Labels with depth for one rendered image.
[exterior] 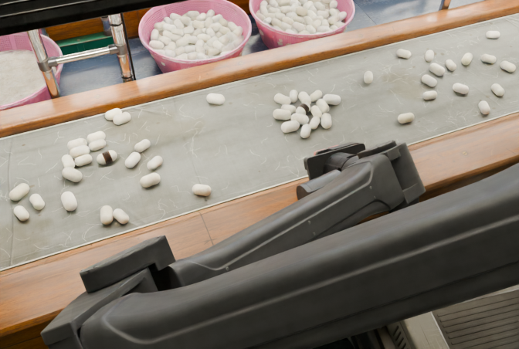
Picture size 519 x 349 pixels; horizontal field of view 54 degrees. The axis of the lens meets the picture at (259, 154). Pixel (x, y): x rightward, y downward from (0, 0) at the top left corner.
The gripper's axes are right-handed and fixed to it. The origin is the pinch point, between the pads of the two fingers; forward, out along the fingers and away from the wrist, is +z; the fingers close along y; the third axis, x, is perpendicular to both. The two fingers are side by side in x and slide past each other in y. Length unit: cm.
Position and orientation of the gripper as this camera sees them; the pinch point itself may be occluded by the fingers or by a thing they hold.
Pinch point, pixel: (314, 164)
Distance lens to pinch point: 88.0
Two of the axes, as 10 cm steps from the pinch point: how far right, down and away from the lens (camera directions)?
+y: -9.2, 2.5, -2.9
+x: 2.1, 9.6, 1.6
